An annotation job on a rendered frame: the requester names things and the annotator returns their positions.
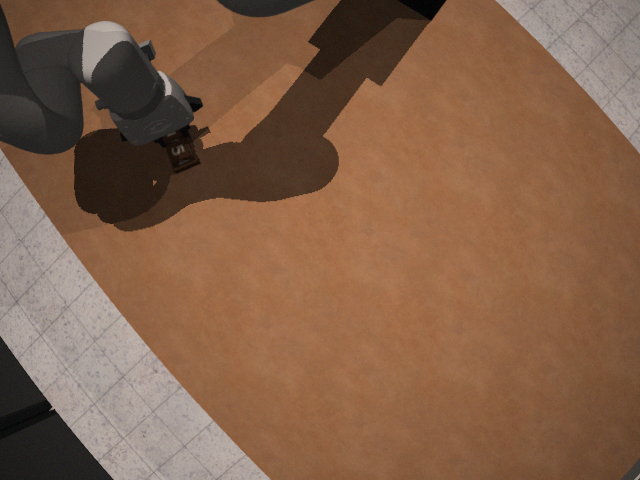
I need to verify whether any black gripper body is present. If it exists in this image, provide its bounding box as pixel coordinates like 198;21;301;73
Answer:
109;71;194;146

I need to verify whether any brown number cube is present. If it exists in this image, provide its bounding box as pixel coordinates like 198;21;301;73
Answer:
162;130;186;145
166;138;195;167

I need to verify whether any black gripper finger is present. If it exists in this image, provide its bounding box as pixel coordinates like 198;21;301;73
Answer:
120;132;167;148
179;95;203;138

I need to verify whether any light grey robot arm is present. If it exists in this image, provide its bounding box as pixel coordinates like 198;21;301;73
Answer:
0;0;314;155

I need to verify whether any brown wooden tray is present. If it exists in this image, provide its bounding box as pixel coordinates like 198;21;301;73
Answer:
171;129;201;174

